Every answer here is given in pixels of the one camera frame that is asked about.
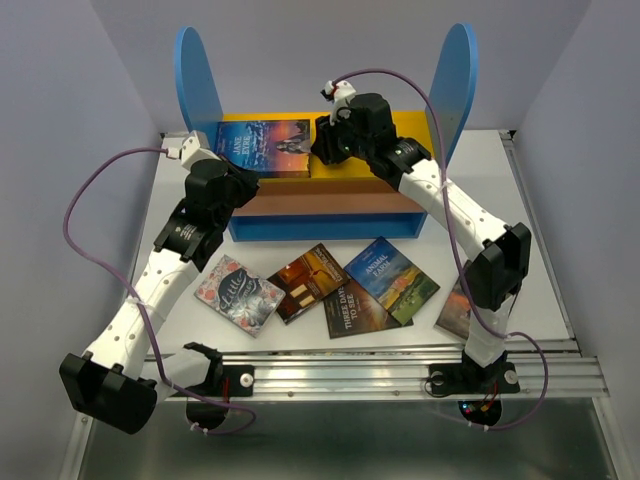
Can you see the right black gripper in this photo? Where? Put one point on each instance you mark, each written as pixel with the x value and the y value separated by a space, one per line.
pixel 322 145

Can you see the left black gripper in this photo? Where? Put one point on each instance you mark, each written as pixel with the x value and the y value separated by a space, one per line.
pixel 249 186

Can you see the Jane Eyre book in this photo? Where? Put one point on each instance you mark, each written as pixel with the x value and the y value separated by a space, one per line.
pixel 271 148

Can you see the Animal Farm book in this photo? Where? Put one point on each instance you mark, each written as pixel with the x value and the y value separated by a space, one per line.
pixel 393 280

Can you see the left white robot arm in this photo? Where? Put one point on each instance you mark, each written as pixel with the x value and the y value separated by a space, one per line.
pixel 108 381

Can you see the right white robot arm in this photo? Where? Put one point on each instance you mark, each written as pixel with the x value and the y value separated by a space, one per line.
pixel 498 253

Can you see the blue yellow wooden bookshelf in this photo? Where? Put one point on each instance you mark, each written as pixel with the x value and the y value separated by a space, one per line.
pixel 337 201

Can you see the brown Edward Tulane book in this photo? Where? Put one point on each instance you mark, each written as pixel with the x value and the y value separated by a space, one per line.
pixel 306 281

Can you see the Little Women book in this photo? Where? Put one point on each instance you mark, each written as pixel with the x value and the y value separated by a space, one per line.
pixel 238 294

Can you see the Three Days to See book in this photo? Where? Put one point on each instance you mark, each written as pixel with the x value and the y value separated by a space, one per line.
pixel 351 311

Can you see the Tale of Two Cities book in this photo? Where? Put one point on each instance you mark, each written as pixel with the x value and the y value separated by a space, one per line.
pixel 454 318

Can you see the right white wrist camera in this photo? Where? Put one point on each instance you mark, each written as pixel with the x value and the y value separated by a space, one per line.
pixel 338 93

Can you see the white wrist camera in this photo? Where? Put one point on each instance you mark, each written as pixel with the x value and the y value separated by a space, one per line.
pixel 338 93
pixel 194 148

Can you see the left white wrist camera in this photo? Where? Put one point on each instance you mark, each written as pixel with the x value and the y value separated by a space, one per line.
pixel 194 148

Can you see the aluminium mounting rail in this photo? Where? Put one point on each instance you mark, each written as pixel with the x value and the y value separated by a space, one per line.
pixel 407 374

